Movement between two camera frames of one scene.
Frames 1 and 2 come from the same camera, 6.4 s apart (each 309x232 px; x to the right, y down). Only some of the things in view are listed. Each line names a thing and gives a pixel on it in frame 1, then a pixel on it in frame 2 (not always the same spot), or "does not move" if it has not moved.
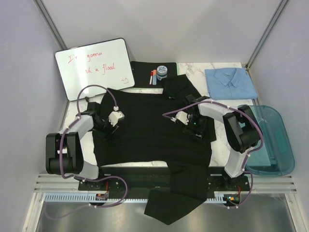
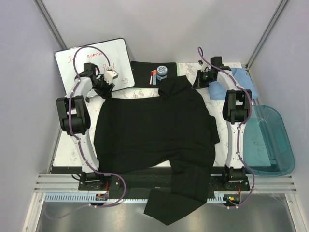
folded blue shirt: x=229 y=83 does not move
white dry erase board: x=107 y=64 does not move
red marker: x=151 y=78 does not move
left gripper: x=111 y=131 -> x=105 y=93
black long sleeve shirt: x=148 y=135 does not move
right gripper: x=189 y=128 -> x=199 y=84
